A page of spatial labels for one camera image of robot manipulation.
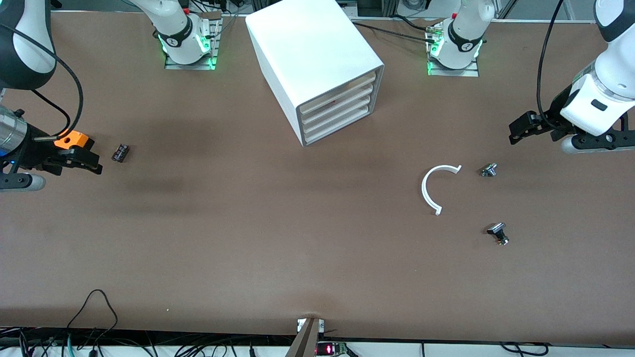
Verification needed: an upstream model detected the white drawer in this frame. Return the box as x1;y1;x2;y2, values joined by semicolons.
303;104;374;145
300;83;376;127
299;72;376;117
301;94;375;136

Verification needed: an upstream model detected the orange button box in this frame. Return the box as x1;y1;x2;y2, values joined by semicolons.
53;130;96;152

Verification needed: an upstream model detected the white drawer cabinet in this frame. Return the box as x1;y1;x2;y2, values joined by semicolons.
246;0;385;148

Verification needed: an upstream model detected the device with red display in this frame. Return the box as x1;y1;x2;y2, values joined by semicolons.
317;341;348;357

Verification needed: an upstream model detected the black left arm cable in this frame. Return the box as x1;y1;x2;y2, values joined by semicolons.
537;0;571;133

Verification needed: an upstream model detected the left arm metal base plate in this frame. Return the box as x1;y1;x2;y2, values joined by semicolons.
427;59;480;77

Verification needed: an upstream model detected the black push button switch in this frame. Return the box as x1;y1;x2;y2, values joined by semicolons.
486;223;510;246

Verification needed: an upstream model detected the white semicircular bracket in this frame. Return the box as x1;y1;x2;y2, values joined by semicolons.
421;165;462;216

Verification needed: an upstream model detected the thin black cable loop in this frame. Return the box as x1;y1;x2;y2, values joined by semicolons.
67;289;119;343

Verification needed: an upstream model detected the grey camera mount wedge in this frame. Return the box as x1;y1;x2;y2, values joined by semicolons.
285;317;325;357

